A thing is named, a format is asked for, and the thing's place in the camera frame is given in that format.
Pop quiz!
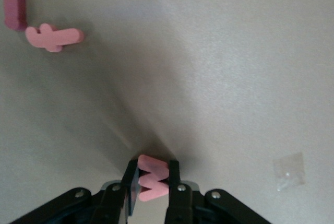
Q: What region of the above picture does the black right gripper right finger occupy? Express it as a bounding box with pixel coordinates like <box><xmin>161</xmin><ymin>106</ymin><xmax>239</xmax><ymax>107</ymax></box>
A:
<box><xmin>164</xmin><ymin>159</ymin><xmax>196</xmax><ymax>224</ymax></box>

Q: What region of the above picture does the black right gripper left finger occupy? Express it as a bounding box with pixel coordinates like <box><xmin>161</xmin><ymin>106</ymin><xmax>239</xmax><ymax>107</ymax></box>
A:
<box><xmin>96</xmin><ymin>158</ymin><xmax>139</xmax><ymax>224</ymax></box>

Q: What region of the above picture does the pink foam letter w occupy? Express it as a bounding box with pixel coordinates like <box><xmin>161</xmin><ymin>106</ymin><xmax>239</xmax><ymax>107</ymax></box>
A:
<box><xmin>137</xmin><ymin>155</ymin><xmax>170</xmax><ymax>203</ymax></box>

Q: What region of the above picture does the square tape patch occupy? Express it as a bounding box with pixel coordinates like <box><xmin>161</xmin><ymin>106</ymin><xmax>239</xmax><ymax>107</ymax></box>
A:
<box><xmin>272</xmin><ymin>152</ymin><xmax>306</xmax><ymax>192</ymax></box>

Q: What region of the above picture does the pink foam letter f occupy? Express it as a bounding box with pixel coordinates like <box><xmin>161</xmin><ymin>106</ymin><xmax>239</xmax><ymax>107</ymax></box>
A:
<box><xmin>25</xmin><ymin>23</ymin><xmax>85</xmax><ymax>53</ymax></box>

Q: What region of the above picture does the dark red foam letter l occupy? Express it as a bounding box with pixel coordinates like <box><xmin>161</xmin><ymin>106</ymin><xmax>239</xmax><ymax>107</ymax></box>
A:
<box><xmin>2</xmin><ymin>0</ymin><xmax>28</xmax><ymax>32</ymax></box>

